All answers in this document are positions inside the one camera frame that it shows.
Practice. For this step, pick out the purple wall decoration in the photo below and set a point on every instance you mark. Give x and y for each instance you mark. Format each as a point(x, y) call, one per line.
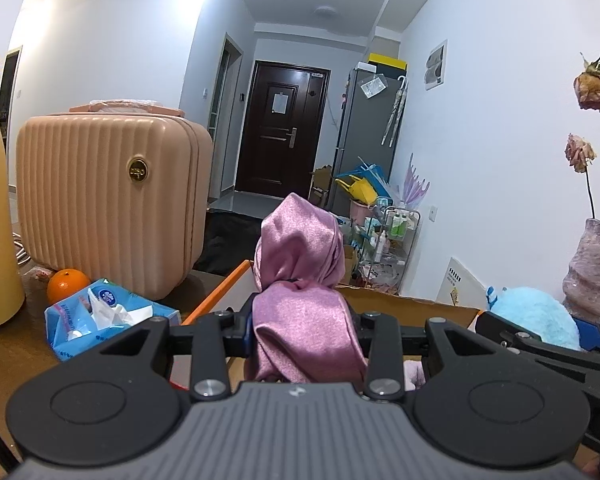
point(416, 185)

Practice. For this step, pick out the orange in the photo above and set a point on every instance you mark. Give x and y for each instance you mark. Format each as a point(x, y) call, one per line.
point(67, 285)

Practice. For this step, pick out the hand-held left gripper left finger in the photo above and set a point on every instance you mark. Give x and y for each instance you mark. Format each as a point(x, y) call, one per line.
point(237, 335)

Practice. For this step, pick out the small pink packet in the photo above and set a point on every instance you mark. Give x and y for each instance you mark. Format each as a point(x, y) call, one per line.
point(37, 275)

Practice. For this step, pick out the round ceiling lamp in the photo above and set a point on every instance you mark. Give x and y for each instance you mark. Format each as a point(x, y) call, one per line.
point(327, 11)

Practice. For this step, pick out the pink bucket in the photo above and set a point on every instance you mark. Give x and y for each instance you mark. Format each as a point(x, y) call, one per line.
point(361, 210)

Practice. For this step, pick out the pink ribbed suitcase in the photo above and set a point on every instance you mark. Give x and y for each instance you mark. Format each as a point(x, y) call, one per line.
point(105, 200)

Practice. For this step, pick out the white flat board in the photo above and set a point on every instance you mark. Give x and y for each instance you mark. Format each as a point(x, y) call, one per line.
point(460, 282)

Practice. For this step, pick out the yellow and black box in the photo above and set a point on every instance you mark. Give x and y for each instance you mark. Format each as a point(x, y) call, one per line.
point(387, 62)

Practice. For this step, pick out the yellow bag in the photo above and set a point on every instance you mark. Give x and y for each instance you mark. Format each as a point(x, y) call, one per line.
point(362, 190)

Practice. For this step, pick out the brown cardboard carton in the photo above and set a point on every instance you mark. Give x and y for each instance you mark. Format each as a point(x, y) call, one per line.
point(321, 185)

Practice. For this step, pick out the white wall panel box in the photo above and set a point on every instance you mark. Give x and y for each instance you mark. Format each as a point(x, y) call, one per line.
point(436, 66)

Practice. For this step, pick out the pink textured vase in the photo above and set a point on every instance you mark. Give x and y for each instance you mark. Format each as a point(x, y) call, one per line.
point(592, 270)

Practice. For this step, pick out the grey interior door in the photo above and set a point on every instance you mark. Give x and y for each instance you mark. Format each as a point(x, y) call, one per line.
point(225, 120)

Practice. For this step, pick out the blue fluffy plush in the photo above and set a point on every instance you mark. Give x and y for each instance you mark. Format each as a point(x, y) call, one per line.
point(530, 312)

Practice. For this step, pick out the clear plastic document bag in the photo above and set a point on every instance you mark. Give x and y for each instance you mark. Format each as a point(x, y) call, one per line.
point(374, 87)

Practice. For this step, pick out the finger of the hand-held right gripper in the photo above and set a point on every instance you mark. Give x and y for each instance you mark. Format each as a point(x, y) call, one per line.
point(592, 336)
point(555, 360)

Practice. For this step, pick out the pink satin cloth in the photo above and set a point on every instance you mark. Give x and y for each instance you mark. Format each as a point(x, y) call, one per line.
point(300, 270)

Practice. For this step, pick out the lilac fluffy headband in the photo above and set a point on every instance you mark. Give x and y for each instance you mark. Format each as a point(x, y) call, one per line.
point(414, 375)

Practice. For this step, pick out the black floor bag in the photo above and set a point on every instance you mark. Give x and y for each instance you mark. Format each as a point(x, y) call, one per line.
point(230, 245)

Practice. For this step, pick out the folded umbrella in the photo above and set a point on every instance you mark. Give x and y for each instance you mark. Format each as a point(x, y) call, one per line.
point(395, 110)

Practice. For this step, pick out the red cardboard box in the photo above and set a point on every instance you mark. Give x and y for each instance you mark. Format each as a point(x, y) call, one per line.
point(405, 305)

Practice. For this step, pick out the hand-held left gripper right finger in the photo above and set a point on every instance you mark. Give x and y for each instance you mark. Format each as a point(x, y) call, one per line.
point(380, 340)

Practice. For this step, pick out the white wall socket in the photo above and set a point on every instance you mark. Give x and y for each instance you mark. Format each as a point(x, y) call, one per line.
point(433, 214)

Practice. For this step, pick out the dried pink roses bouquet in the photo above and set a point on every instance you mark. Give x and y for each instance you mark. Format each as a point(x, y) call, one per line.
point(595, 90)

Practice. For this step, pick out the grey refrigerator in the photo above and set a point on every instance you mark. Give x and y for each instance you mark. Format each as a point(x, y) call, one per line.
point(365, 145)

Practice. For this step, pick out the dark brown entrance door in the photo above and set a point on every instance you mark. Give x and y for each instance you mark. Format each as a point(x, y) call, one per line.
point(280, 130)

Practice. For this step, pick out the blue wet wipes pack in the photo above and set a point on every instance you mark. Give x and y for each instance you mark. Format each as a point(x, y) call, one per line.
point(95, 320)

